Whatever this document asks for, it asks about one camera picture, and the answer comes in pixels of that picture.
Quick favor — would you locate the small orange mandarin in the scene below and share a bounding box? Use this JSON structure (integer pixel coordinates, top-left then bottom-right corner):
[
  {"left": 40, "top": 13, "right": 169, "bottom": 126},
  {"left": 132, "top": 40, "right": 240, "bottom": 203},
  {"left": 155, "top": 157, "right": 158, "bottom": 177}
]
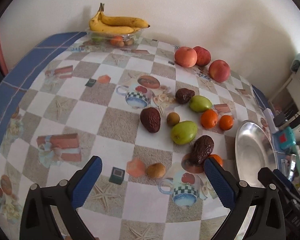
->
[{"left": 218, "top": 115, "right": 234, "bottom": 131}]

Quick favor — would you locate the wrinkled brown date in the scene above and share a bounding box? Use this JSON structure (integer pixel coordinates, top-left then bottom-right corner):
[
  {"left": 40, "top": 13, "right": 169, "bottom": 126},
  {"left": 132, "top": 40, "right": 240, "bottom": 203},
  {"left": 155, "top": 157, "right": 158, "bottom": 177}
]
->
[
  {"left": 140, "top": 107, "right": 161, "bottom": 133},
  {"left": 189, "top": 135, "right": 215, "bottom": 165},
  {"left": 175, "top": 88, "right": 195, "bottom": 105}
]

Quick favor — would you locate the black power adapter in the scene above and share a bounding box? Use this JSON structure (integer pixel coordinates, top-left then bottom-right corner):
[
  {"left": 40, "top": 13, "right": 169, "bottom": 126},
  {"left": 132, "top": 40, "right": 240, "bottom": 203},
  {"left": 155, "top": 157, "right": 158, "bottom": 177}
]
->
[{"left": 273, "top": 112, "right": 287, "bottom": 128}]

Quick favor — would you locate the white shelf unit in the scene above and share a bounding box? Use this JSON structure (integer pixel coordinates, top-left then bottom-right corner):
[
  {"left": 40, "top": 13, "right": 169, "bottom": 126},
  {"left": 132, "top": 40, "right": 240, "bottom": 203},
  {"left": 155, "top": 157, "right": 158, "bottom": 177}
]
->
[{"left": 267, "top": 53, "right": 300, "bottom": 120}]

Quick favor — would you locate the teal toy box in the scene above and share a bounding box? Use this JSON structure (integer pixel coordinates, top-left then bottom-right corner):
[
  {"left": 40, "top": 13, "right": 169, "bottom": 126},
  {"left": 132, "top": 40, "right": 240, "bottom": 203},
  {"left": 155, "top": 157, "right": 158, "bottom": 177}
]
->
[{"left": 275, "top": 126, "right": 296, "bottom": 151}]

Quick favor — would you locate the small brown kiwi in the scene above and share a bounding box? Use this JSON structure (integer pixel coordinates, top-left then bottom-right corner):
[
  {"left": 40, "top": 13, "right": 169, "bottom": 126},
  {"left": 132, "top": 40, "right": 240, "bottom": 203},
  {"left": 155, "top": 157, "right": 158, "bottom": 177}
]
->
[{"left": 166, "top": 112, "right": 180, "bottom": 127}]

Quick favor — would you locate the large orange mandarin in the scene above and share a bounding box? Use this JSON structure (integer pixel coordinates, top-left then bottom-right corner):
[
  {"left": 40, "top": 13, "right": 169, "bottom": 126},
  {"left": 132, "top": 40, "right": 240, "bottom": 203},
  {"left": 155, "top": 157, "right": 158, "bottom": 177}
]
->
[{"left": 200, "top": 109, "right": 218, "bottom": 129}]

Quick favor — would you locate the patterned checkered tablecloth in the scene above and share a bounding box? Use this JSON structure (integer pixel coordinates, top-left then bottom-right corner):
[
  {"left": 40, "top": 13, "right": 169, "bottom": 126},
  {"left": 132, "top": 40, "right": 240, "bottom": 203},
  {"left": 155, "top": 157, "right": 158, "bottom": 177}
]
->
[{"left": 0, "top": 33, "right": 269, "bottom": 239}]

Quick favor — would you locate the right red apple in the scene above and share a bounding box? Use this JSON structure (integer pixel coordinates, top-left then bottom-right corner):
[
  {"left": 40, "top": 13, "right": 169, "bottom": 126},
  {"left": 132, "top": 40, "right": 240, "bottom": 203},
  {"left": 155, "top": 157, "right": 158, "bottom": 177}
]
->
[{"left": 209, "top": 60, "right": 231, "bottom": 83}]

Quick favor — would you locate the white power strip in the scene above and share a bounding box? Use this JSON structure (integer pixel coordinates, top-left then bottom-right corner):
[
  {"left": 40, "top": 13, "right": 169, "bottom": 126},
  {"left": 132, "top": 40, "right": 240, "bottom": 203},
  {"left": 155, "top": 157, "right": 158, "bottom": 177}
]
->
[{"left": 263, "top": 108, "right": 279, "bottom": 134}]

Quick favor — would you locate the lower yellow banana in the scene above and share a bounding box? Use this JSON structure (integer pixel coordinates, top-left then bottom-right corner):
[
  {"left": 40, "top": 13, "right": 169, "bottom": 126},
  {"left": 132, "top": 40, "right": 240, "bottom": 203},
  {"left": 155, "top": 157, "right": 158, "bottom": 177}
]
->
[{"left": 89, "top": 11, "right": 141, "bottom": 35}]

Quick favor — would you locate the round metal plate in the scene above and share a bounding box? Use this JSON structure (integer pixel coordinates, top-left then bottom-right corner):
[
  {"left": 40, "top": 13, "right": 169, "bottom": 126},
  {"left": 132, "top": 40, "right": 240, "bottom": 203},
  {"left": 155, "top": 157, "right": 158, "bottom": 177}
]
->
[{"left": 235, "top": 120, "right": 277, "bottom": 187}]

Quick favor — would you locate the upper yellow banana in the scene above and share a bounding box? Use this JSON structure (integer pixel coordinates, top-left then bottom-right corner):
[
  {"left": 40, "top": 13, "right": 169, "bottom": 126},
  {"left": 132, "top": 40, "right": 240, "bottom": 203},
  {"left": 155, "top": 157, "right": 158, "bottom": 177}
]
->
[{"left": 99, "top": 3, "right": 150, "bottom": 29}]

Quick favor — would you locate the middle dark red apple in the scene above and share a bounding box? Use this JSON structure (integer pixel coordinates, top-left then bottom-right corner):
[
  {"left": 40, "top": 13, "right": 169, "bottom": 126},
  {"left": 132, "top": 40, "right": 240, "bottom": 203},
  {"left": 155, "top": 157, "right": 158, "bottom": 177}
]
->
[{"left": 193, "top": 46, "right": 211, "bottom": 67}]

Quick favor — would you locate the yellow banana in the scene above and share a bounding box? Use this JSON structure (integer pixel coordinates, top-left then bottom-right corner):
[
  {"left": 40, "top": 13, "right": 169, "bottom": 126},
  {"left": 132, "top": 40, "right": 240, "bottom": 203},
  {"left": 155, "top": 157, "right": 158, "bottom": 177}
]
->
[
  {"left": 89, "top": 11, "right": 141, "bottom": 35},
  {"left": 99, "top": 3, "right": 150, "bottom": 29}
]

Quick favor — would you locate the left pale red apple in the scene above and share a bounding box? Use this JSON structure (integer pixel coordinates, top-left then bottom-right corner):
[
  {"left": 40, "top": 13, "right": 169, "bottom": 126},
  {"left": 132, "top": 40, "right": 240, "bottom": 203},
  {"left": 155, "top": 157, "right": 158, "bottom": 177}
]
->
[{"left": 174, "top": 47, "right": 197, "bottom": 68}]

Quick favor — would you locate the clear plastic fruit tray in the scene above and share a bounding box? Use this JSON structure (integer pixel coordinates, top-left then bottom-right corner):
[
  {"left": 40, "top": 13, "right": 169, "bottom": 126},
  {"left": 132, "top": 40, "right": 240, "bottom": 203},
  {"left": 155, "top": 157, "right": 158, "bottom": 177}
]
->
[{"left": 86, "top": 28, "right": 143, "bottom": 48}]

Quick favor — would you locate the green jujube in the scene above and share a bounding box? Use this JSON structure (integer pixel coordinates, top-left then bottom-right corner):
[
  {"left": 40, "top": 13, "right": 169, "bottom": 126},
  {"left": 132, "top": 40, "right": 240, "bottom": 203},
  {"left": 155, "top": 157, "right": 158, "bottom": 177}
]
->
[
  {"left": 189, "top": 95, "right": 212, "bottom": 113},
  {"left": 171, "top": 121, "right": 198, "bottom": 145}
]

